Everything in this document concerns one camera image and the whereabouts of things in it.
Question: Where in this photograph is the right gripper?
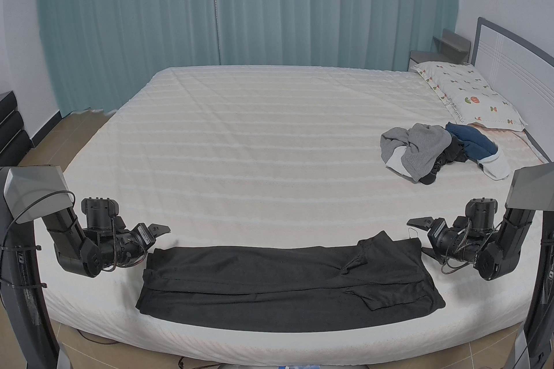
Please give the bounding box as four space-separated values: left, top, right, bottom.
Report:
407 218 457 265

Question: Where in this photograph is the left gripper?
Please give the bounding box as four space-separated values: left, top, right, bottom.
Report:
129 222 170 250

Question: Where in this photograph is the black T-shirt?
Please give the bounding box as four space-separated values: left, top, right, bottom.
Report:
135 230 446 333

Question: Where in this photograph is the pile of clothes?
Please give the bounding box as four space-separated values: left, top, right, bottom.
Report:
380 122 511 185

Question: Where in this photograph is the bed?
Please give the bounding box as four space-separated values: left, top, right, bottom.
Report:
32 16 554 364

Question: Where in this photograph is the white printed pillow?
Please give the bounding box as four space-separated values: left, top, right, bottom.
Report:
410 61 529 131

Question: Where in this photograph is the black chest of drawers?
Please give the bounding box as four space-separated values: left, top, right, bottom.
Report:
0 91 33 167

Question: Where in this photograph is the grey bedside table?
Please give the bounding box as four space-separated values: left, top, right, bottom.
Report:
408 29 471 71

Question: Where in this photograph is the black cable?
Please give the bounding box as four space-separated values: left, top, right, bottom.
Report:
175 355 217 369
439 255 473 275
76 327 119 345
6 191 76 247
100 244 148 273

